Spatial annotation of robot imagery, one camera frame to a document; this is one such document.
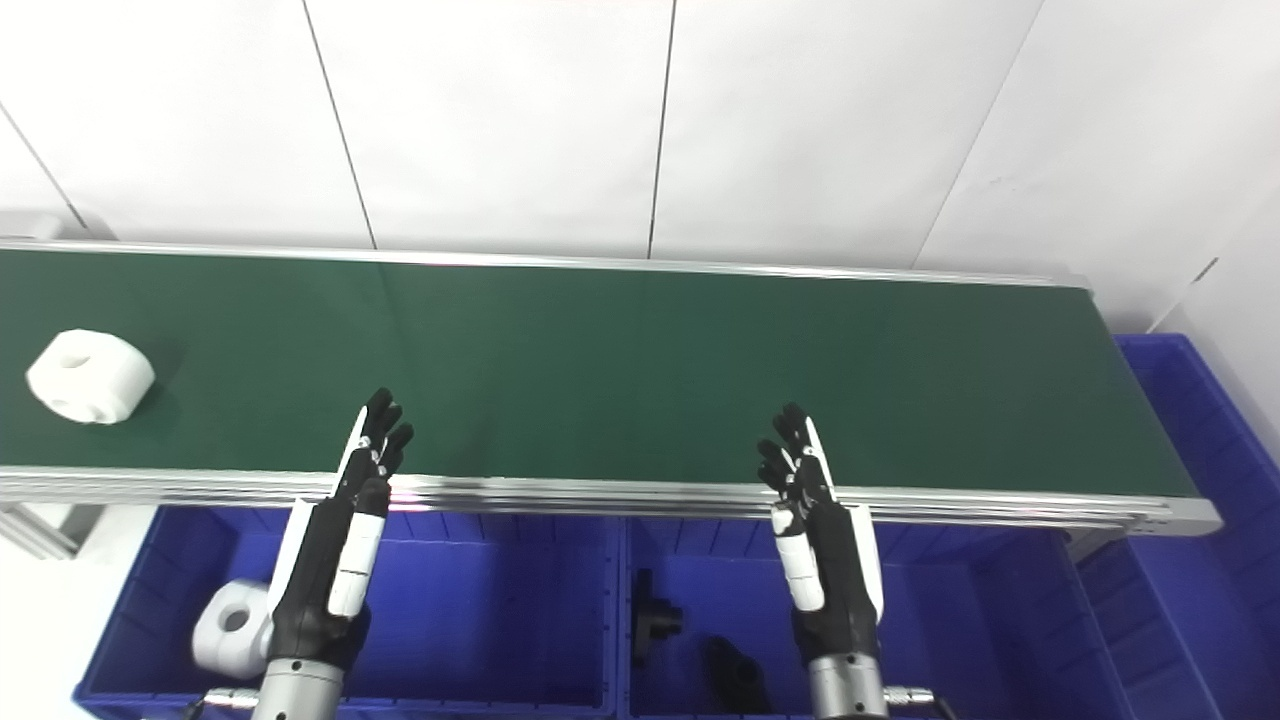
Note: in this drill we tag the white cylindrical plastic part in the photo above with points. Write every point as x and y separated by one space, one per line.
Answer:
92 375
225 630

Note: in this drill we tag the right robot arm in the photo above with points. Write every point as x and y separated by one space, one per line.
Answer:
847 690

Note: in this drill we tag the blue plastic bin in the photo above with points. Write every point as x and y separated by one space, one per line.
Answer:
480 610
1190 440
960 620

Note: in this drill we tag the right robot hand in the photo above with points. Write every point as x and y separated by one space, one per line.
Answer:
840 580

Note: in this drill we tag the aluminium conveyor leg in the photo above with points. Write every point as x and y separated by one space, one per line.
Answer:
45 525

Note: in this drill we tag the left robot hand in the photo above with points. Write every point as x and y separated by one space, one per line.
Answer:
318 580

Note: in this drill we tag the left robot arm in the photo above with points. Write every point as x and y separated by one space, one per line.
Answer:
298 692

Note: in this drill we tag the black plastic part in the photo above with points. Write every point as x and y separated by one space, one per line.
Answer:
738 680
650 615

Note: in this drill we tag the green conveyor belt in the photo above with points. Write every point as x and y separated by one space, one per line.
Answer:
640 370

